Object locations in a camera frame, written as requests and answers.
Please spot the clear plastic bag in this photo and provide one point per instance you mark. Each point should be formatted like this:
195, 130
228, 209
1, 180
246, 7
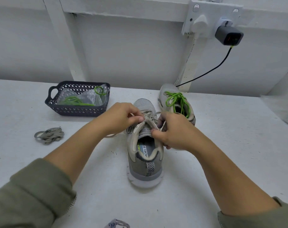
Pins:
87, 96

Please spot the gray sneaker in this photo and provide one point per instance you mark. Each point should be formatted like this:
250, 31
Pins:
165, 90
145, 171

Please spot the gray patterned garment piece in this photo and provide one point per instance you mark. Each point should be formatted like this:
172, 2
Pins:
117, 223

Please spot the dark plastic lattice basket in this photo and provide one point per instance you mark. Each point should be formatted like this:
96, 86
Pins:
75, 111

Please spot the beige shoelace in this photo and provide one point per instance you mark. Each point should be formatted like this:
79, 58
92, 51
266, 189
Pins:
148, 122
49, 135

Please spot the person's left hand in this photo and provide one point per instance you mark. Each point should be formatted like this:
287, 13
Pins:
118, 118

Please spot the white wall socket plate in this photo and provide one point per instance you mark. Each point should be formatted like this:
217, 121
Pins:
213, 9

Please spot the person's right hand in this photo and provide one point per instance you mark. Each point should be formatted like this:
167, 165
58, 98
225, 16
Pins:
178, 133

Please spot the gray charger adapter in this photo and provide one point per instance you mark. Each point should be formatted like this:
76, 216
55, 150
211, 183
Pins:
229, 35

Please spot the green shoelace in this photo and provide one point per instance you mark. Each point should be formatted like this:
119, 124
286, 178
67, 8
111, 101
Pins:
175, 98
70, 100

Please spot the person's left forearm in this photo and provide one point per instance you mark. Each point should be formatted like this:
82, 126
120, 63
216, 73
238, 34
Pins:
44, 187

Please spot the white plug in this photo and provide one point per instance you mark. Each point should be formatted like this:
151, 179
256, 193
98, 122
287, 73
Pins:
199, 25

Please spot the person's right forearm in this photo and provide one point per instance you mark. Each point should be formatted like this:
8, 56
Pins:
243, 187

